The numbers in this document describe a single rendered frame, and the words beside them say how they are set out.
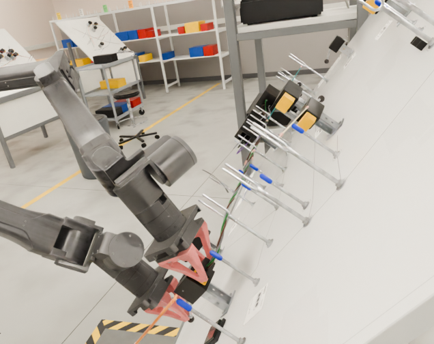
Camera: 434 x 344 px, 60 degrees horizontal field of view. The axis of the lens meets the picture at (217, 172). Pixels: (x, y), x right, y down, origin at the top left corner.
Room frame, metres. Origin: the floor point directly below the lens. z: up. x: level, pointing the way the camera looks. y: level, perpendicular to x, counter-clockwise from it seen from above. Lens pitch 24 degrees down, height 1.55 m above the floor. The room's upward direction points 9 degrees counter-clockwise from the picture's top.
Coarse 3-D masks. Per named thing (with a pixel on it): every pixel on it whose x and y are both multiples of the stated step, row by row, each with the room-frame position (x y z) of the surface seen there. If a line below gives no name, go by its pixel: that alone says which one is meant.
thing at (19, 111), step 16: (0, 32) 5.87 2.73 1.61; (0, 48) 5.59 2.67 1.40; (16, 48) 5.79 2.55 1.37; (0, 64) 5.33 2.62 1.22; (16, 64) 5.39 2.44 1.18; (0, 96) 4.86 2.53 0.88; (16, 96) 5.00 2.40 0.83; (32, 96) 5.23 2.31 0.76; (0, 112) 4.75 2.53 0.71; (16, 112) 4.95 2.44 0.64; (32, 112) 5.16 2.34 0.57; (48, 112) 5.40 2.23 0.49; (0, 128) 4.65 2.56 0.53; (16, 128) 4.87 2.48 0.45; (32, 128) 5.06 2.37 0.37
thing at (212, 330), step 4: (220, 320) 0.46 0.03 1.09; (224, 320) 0.46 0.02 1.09; (220, 324) 0.45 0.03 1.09; (224, 324) 0.45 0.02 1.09; (212, 328) 0.46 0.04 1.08; (208, 332) 0.46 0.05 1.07; (212, 332) 0.44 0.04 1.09; (216, 332) 0.44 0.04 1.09; (220, 332) 0.44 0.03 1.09; (208, 336) 0.45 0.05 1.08; (212, 336) 0.43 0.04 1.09; (216, 336) 0.43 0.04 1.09; (208, 340) 0.44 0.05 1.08; (212, 340) 0.43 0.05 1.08; (216, 340) 0.43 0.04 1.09
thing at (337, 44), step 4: (336, 36) 1.10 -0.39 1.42; (332, 40) 1.13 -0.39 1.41; (336, 40) 1.10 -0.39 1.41; (340, 40) 1.10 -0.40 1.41; (344, 40) 1.10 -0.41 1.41; (332, 44) 1.11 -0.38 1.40; (336, 44) 1.10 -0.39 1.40; (340, 44) 1.10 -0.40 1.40; (344, 44) 1.10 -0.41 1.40; (332, 48) 1.11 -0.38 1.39; (336, 48) 1.10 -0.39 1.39; (340, 48) 1.10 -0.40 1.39; (348, 48) 1.10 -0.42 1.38; (352, 48) 1.12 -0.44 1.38; (328, 52) 1.12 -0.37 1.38; (336, 52) 1.10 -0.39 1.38; (344, 52) 1.10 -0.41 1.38; (348, 52) 1.10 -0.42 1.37; (352, 52) 1.08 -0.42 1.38; (328, 56) 1.12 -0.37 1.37; (348, 56) 1.09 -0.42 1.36; (328, 60) 1.12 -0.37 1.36
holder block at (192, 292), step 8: (184, 280) 0.50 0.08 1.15; (192, 280) 0.50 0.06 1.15; (208, 280) 0.50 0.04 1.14; (176, 288) 0.51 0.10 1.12; (184, 288) 0.50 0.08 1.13; (192, 288) 0.50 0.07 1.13; (200, 288) 0.49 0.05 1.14; (184, 296) 0.51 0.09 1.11; (192, 296) 0.50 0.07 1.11; (200, 296) 0.49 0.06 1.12
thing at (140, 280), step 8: (136, 264) 0.56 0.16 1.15; (144, 264) 0.57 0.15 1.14; (128, 272) 0.55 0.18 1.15; (136, 272) 0.55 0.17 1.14; (144, 272) 0.55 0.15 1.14; (152, 272) 0.56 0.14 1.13; (160, 272) 0.56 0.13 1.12; (120, 280) 0.54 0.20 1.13; (128, 280) 0.54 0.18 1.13; (136, 280) 0.54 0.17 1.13; (144, 280) 0.54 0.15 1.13; (152, 280) 0.55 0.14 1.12; (128, 288) 0.54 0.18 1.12; (136, 288) 0.54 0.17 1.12; (144, 288) 0.54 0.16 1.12; (152, 288) 0.53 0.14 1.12; (136, 296) 0.54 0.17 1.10; (144, 296) 0.52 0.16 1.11; (136, 304) 0.52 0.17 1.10; (144, 304) 0.50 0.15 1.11; (128, 312) 0.53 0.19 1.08; (136, 312) 0.52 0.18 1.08
